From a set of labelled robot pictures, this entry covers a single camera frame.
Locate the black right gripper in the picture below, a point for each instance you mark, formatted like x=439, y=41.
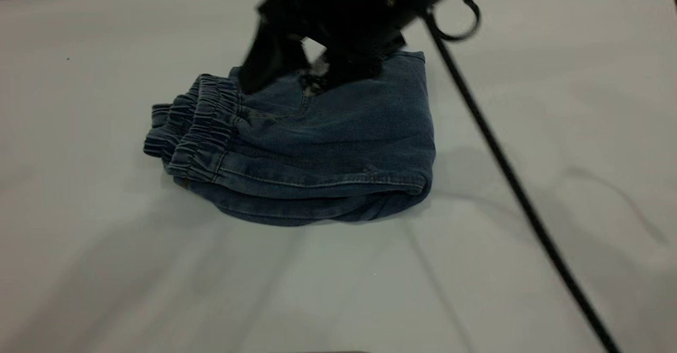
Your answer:
x=354, y=19

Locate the blue denim pants with print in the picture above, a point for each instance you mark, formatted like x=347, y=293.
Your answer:
x=328, y=146

